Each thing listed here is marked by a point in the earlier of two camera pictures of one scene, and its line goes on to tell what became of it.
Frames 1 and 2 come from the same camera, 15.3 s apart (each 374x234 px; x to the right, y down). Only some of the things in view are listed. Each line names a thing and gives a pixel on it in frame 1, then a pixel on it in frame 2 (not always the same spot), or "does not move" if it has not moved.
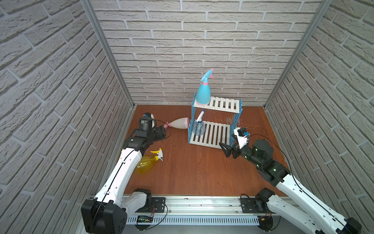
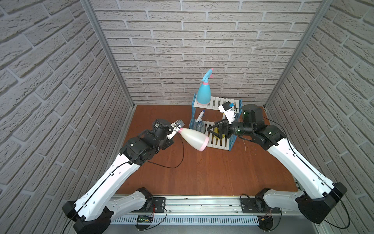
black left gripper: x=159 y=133 to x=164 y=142
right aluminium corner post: x=323 y=8 does not move
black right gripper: x=233 y=150 to x=221 y=129
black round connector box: x=265 y=223 does not move
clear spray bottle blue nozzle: x=199 y=127 does not move
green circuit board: x=144 y=219 does not move
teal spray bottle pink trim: x=203 y=93 does not move
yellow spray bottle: x=147 y=162 to x=215 y=129
